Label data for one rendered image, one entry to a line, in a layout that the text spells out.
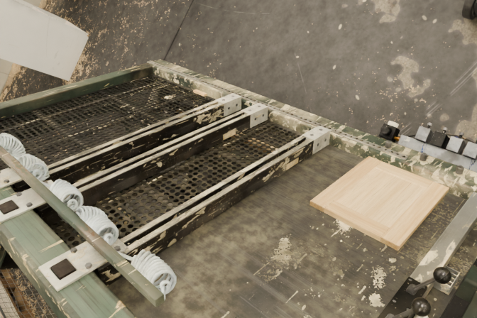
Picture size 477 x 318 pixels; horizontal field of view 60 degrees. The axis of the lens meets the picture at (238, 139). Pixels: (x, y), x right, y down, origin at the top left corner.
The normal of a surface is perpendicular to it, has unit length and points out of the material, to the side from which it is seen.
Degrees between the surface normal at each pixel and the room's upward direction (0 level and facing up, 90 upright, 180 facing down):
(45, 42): 90
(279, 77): 0
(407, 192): 57
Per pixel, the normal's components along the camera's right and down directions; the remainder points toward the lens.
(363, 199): 0.01, -0.88
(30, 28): 0.68, 0.44
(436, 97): -0.58, -0.18
